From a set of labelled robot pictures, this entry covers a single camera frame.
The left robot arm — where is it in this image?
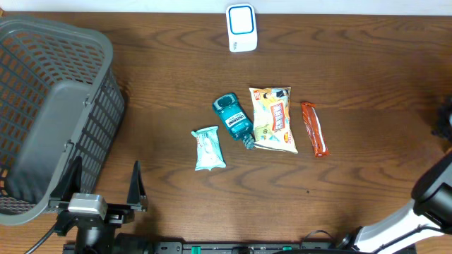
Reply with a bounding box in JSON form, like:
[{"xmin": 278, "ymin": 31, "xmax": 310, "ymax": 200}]
[{"xmin": 48, "ymin": 156, "xmax": 153, "ymax": 254}]

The teal mouthwash bottle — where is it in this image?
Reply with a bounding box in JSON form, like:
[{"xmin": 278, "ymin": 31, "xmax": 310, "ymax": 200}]
[{"xmin": 212, "ymin": 93, "xmax": 255, "ymax": 150}]

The red chocolate bar wrapper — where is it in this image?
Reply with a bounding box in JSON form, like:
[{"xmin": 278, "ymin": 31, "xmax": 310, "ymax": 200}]
[{"xmin": 301, "ymin": 102, "xmax": 330, "ymax": 157}]

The light blue wet wipes pack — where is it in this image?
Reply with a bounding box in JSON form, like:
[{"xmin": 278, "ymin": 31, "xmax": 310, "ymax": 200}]
[{"xmin": 191, "ymin": 126, "xmax": 226, "ymax": 171}]

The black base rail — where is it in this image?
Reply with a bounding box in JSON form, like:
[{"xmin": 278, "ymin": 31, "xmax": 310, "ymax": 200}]
[{"xmin": 63, "ymin": 241, "xmax": 417, "ymax": 254}]

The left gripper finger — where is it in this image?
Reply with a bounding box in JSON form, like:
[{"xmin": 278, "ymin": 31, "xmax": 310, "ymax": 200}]
[
  {"xmin": 126, "ymin": 161, "xmax": 148, "ymax": 212},
  {"xmin": 49, "ymin": 156, "xmax": 83, "ymax": 201}
]

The grey plastic shopping basket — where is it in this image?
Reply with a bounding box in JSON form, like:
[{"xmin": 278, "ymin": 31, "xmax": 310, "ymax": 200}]
[{"xmin": 1, "ymin": 16, "xmax": 125, "ymax": 226}]

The white barcode scanner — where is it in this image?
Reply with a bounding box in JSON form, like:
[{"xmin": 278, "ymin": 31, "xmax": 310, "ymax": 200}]
[{"xmin": 225, "ymin": 4, "xmax": 258, "ymax": 53}]

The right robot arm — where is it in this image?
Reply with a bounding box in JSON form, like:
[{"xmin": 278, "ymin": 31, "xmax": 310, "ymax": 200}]
[{"xmin": 336, "ymin": 150, "xmax": 451, "ymax": 253}]

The yellow snack bag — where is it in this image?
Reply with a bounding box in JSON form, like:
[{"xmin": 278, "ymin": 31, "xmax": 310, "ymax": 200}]
[{"xmin": 249, "ymin": 87, "xmax": 298, "ymax": 154}]

